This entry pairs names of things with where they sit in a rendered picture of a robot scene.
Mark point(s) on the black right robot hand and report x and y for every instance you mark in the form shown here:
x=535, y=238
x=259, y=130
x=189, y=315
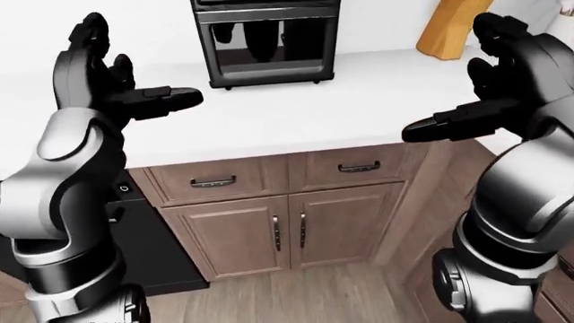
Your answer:
x=507, y=101

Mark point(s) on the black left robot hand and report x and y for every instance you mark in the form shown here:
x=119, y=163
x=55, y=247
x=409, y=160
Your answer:
x=85, y=84

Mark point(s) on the toaster oven glass door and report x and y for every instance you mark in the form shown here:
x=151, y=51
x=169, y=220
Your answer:
x=267, y=47

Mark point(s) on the black toaster oven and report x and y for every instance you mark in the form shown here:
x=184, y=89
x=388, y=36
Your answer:
x=266, y=37

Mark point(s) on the wooden cabinet door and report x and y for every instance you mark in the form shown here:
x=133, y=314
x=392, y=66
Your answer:
x=341, y=222
x=233, y=235

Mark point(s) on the wooden knife block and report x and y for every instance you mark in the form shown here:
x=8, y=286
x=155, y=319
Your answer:
x=446, y=28

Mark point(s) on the wooden drawer front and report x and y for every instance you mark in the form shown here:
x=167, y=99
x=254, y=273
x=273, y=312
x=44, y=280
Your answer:
x=215, y=180
x=354, y=166

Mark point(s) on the black dishwasher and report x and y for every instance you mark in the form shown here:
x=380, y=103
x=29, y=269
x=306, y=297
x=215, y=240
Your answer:
x=152, y=242

